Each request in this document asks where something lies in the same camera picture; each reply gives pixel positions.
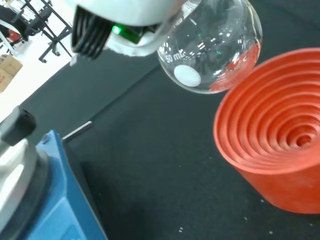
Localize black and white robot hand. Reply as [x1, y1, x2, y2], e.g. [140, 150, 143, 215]
[71, 0, 186, 61]

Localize red ribbed flask stand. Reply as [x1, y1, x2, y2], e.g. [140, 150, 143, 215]
[213, 47, 320, 215]

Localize black office chair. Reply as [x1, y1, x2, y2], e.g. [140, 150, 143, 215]
[0, 4, 51, 51]

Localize thin steel probe rod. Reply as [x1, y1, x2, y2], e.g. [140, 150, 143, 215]
[62, 120, 93, 142]

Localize brown cardboard box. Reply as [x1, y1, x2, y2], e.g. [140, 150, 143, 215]
[0, 54, 24, 94]

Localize black bench cloth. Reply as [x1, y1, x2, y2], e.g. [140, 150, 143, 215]
[18, 0, 320, 240]

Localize heater with blue base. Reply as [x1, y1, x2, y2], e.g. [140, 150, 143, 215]
[0, 105, 109, 240]

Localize black wheeled frame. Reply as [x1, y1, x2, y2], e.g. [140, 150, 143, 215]
[37, 0, 74, 64]

